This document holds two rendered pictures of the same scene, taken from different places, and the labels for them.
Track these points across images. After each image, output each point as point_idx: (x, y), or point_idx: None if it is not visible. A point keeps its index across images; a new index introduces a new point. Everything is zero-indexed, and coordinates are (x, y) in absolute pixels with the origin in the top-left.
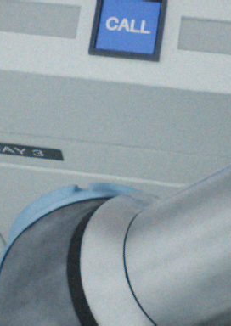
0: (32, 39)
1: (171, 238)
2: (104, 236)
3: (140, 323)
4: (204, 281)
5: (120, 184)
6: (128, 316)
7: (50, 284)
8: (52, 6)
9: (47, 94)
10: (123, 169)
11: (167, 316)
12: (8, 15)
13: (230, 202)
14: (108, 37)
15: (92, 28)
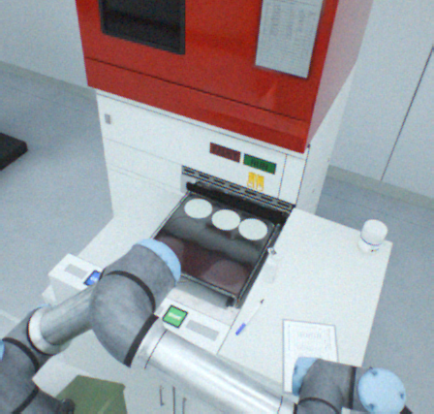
0: (72, 275)
1: (51, 310)
2: (43, 310)
3: (38, 332)
4: (51, 321)
5: (93, 337)
6: (36, 329)
7: (26, 319)
8: (81, 270)
9: (71, 293)
10: (93, 331)
11: (44, 331)
12: (70, 269)
13: (63, 302)
14: (89, 281)
15: (87, 277)
